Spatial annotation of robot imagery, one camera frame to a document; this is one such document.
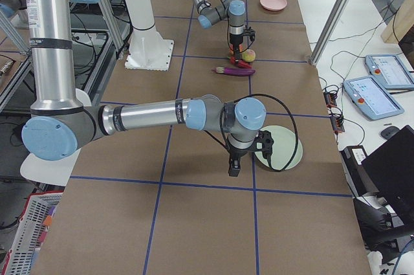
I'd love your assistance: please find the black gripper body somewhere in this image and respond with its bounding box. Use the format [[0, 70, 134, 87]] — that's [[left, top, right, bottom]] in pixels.
[[229, 144, 250, 161], [229, 33, 243, 49]]

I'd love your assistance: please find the red chili pepper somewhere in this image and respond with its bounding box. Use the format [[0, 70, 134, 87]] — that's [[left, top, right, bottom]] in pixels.
[[228, 56, 252, 69]]

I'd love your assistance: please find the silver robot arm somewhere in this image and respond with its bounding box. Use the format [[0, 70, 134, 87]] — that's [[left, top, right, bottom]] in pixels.
[[193, 0, 246, 61], [21, 0, 274, 177]]

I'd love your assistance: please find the green pink peach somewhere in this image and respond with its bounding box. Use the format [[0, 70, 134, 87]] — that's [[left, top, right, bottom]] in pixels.
[[241, 49, 256, 63]]

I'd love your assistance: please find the purple eggplant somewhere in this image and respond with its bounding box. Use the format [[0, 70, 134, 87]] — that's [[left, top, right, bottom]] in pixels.
[[212, 67, 256, 76]]

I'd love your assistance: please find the light green plate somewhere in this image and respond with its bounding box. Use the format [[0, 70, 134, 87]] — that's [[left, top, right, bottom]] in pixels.
[[255, 126, 303, 170]]

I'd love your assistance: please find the pink plate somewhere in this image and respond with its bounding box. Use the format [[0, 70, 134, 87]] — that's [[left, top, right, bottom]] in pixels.
[[259, 0, 288, 12]]

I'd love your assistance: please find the orange terminal block strip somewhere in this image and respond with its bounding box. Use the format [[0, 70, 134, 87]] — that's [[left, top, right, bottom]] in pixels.
[[323, 91, 345, 135]]

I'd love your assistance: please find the near teach pendant tablet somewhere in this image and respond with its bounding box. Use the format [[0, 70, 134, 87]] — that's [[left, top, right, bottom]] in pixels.
[[343, 76, 404, 120]]

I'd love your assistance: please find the teach pendant tablet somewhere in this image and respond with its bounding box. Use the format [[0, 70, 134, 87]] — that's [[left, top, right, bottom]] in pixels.
[[365, 54, 413, 90], [343, 76, 404, 120]]

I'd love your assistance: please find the far teach pendant tablet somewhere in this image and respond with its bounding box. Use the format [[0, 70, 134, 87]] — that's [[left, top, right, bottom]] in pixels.
[[365, 54, 413, 90]]

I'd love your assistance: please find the black computer mouse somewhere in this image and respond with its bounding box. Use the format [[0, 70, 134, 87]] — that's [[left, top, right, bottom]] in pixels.
[[380, 126, 399, 140]]

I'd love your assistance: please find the black laptop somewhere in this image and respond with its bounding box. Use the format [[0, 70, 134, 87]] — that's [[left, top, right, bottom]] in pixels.
[[362, 125, 413, 223]]

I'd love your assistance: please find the white perforated basket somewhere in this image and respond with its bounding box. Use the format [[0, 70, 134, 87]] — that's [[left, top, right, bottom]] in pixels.
[[1, 191, 63, 274]]

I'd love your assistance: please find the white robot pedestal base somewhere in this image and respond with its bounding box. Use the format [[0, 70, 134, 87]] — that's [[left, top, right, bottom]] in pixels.
[[125, 0, 174, 71]]

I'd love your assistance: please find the aluminium frame post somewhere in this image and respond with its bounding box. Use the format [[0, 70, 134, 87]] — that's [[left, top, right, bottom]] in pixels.
[[309, 0, 349, 66]]

